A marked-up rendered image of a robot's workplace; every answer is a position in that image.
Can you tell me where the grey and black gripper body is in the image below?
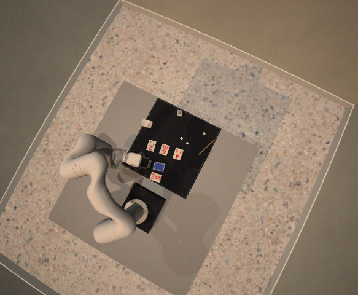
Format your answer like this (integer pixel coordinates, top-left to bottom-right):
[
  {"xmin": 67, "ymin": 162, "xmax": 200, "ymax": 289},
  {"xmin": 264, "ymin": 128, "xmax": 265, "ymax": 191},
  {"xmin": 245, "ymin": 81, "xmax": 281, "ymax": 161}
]
[{"xmin": 126, "ymin": 152, "xmax": 142, "ymax": 167}]

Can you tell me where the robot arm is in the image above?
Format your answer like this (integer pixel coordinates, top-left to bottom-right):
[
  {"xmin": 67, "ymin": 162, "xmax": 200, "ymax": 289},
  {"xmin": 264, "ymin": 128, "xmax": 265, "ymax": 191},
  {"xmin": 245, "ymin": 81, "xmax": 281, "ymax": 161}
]
[{"xmin": 60, "ymin": 134, "xmax": 148, "ymax": 243}]

